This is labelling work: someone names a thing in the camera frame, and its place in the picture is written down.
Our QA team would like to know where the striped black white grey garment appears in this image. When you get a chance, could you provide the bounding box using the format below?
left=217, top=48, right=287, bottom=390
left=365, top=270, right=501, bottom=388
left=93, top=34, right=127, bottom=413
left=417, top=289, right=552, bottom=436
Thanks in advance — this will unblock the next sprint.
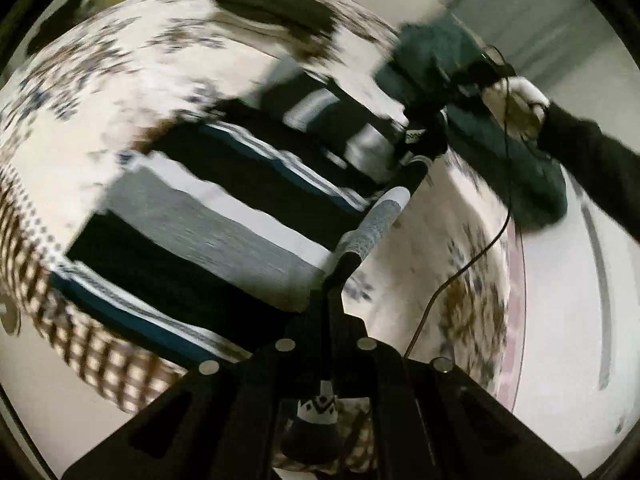
left=49, top=74, right=437, bottom=377

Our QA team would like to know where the person's right hand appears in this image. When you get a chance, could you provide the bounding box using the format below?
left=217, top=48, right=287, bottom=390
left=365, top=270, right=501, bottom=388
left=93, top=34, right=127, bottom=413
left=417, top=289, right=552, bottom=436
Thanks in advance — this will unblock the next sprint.
left=482, top=76, right=551, bottom=142

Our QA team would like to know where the thin black cable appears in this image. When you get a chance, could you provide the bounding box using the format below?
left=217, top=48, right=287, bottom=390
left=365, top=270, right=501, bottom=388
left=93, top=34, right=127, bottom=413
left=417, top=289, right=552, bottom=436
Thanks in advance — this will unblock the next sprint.
left=403, top=45, right=547, bottom=359

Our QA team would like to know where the dark teal cloth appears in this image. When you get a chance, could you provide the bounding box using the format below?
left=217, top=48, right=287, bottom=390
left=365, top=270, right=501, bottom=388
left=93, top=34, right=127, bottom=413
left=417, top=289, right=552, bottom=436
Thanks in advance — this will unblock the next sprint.
left=374, top=22, right=570, bottom=232

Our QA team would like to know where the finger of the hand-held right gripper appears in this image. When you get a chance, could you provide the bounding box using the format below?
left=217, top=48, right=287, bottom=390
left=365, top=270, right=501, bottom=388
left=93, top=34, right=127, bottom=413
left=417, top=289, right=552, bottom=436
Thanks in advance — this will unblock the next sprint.
left=398, top=108, right=449, bottom=173

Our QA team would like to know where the grey white black sock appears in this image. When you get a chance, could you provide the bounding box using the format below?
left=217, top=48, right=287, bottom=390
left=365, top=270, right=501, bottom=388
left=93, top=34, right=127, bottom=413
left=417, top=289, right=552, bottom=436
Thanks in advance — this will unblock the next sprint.
left=282, top=160, right=432, bottom=467

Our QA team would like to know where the person's right forearm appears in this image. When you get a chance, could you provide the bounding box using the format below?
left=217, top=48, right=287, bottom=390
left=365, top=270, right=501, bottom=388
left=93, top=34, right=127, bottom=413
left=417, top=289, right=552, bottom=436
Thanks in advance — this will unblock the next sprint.
left=537, top=102, right=640, bottom=247

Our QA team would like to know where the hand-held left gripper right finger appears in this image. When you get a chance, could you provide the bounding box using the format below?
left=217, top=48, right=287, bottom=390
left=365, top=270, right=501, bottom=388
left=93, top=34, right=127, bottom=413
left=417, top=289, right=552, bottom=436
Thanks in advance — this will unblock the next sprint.
left=331, top=259, right=584, bottom=480

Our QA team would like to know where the black cloth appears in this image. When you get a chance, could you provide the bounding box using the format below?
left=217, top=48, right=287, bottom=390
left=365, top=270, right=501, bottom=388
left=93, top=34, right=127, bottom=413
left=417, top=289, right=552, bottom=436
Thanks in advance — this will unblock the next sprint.
left=209, top=0, right=337, bottom=40

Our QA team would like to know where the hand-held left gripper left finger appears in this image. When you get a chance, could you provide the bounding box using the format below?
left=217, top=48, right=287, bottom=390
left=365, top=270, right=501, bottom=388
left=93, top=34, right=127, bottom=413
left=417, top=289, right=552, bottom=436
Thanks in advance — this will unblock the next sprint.
left=62, top=252, right=358, bottom=480

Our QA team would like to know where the floral checked bed blanket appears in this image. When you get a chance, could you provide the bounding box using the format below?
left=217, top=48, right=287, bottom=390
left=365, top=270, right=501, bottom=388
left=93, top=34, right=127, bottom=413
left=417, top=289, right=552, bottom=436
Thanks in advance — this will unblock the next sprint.
left=0, top=0, right=522, bottom=477

